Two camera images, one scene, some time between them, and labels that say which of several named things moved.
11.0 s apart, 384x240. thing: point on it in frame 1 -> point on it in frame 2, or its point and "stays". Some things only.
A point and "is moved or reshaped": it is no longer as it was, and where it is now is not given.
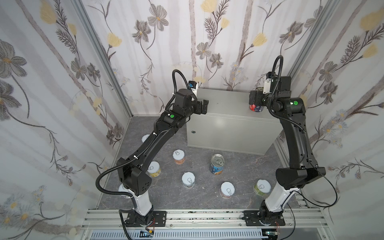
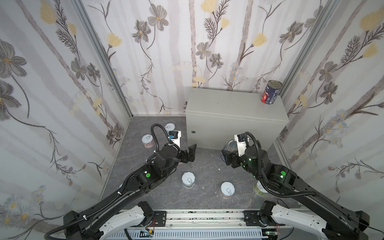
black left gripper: (202, 106) -> (184, 154)
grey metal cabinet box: (230, 124) stays
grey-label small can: (188, 179) stays
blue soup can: (217, 161) -> (231, 145)
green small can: (262, 187) stays
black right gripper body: (255, 98) -> (229, 156)
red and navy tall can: (256, 108) is moved or reshaped
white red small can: (227, 190) stays
